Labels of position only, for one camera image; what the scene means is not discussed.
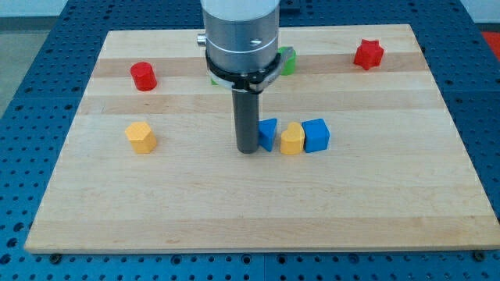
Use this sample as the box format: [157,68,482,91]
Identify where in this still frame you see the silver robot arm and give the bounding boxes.
[197,0,280,73]

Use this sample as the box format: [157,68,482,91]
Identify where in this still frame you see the blue triangle block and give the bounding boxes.
[259,118,277,152]

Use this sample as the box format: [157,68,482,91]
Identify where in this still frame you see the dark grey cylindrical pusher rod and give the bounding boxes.
[232,91,259,154]

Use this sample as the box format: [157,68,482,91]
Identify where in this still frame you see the yellow heart block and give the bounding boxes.
[280,122,305,155]

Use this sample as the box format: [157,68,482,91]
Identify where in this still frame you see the blue cube block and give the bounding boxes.
[302,119,330,153]

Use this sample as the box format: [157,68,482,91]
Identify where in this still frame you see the green block right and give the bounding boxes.
[281,49,296,76]

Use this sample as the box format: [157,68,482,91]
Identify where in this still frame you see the wooden board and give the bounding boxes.
[25,24,499,254]

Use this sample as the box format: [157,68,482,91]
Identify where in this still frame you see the yellow hexagon block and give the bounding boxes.
[125,122,157,154]

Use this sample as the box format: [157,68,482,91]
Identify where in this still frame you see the red cylinder block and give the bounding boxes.
[130,62,157,91]

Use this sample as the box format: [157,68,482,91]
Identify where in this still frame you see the red star block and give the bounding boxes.
[353,39,384,70]

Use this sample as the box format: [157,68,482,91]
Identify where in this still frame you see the black clamp ring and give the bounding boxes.
[205,47,295,94]

